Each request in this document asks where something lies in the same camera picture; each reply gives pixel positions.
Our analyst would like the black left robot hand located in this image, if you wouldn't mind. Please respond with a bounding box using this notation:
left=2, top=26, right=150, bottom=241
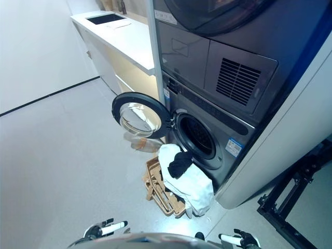
left=84, top=218, right=128, bottom=238

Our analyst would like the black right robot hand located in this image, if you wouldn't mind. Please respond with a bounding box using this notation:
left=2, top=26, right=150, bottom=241
left=218, top=228, right=261, bottom=247

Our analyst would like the white garment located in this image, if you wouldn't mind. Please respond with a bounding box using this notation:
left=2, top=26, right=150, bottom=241
left=158, top=143, right=215, bottom=218

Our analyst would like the wooden laundry basket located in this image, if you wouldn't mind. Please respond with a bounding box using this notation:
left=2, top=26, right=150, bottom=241
left=141, top=157, right=189, bottom=216

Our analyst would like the grey front-load washing machine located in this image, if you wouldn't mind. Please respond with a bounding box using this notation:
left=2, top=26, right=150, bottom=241
left=162, top=71, right=257, bottom=197

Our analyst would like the round washing machine door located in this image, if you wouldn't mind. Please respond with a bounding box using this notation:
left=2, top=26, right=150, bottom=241
left=111, top=92, right=175, bottom=140

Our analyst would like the silver robot torso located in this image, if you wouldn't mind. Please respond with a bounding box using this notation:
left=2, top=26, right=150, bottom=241
left=67, top=232, right=221, bottom=249

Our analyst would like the blue energy label sticker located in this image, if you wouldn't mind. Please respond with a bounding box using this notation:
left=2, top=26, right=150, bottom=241
left=225, top=139, right=242, bottom=155

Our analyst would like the black garment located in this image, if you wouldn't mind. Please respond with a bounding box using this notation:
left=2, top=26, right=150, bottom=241
left=168, top=151, right=192, bottom=179

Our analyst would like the dryer vent grille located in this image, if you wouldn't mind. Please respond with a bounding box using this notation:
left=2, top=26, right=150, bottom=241
left=215, top=58, right=261, bottom=106

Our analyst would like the grey dryer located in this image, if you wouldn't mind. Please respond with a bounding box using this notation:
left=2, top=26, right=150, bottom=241
left=152, top=0, right=316, bottom=128

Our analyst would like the white counter cabinet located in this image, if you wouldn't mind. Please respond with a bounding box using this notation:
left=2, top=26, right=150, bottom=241
left=70, top=11, right=163, bottom=109

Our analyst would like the white paper sheet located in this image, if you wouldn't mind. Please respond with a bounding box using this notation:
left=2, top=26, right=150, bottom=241
left=105, top=20, right=132, bottom=29

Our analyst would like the black counter inset panel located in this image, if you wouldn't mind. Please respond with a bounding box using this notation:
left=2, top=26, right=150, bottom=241
left=86, top=13, right=127, bottom=26

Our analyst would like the white dryer label sticker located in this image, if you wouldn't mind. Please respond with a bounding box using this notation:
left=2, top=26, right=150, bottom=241
left=154, top=9, right=177, bottom=22

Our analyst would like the black metal frame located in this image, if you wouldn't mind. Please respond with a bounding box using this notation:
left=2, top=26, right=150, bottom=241
left=256, top=141, right=332, bottom=249

